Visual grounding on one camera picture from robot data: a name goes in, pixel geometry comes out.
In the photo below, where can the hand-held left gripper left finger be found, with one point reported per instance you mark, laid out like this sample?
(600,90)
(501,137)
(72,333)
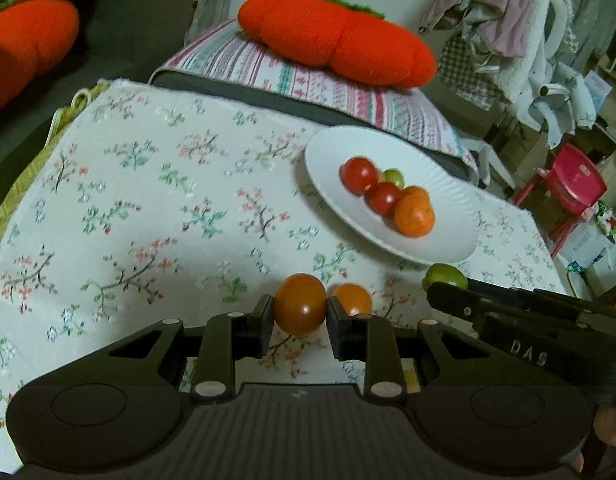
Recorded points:
(265,321)

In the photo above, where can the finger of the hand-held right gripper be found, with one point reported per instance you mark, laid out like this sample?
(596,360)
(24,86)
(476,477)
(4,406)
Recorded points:
(453,299)
(538,299)

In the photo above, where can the person's right hand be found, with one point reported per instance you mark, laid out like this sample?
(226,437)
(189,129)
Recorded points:
(613,425)

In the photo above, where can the striped pillow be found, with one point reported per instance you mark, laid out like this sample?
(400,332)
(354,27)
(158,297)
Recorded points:
(268,67)

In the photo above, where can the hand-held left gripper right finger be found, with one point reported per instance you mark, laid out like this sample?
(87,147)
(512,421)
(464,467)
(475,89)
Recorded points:
(337,331)

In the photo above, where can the green lime fruit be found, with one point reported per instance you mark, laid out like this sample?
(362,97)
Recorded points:
(444,276)

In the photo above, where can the large orange plush cushion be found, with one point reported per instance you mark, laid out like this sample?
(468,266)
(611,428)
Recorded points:
(333,35)

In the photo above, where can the pile of clothes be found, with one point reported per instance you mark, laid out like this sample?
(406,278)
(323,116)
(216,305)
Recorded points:
(518,20)

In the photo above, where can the white plate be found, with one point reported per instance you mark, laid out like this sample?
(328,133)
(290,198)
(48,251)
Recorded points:
(338,180)

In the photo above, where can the floral tablecloth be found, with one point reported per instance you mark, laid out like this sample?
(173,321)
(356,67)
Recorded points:
(162,210)

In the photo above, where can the green cherry tomato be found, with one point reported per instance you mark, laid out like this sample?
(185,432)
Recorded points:
(395,176)

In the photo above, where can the large orange cherry tomato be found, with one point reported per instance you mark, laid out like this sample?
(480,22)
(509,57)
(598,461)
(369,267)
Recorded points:
(414,216)

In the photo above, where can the grey sofa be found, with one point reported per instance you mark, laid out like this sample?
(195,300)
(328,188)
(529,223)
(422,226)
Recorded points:
(132,15)

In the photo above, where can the red plastic chair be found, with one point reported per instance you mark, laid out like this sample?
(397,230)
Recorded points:
(573,180)

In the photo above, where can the red cherry tomato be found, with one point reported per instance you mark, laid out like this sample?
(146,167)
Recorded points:
(359,175)
(384,198)

